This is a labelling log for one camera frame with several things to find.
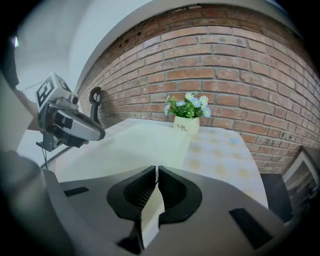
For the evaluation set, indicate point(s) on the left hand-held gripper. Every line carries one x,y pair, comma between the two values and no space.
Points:
50,100

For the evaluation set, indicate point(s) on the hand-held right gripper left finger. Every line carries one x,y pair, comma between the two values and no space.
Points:
120,200

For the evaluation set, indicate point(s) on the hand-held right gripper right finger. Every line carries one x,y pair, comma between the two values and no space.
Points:
190,200

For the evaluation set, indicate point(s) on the pale yellow box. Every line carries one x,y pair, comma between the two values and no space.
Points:
137,147

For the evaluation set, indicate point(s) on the person's left forearm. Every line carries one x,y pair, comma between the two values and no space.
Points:
27,110

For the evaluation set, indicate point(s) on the black office chair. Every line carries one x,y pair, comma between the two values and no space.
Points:
94,112

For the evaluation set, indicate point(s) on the pale checked tablecloth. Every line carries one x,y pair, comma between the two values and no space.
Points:
225,162

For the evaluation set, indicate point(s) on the white pot with flowers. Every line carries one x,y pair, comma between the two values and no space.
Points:
186,125

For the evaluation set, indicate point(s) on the person's black printed t-shirt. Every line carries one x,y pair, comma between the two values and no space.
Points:
8,65

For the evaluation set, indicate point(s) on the dark desk with white legs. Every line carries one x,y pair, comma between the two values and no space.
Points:
310,150

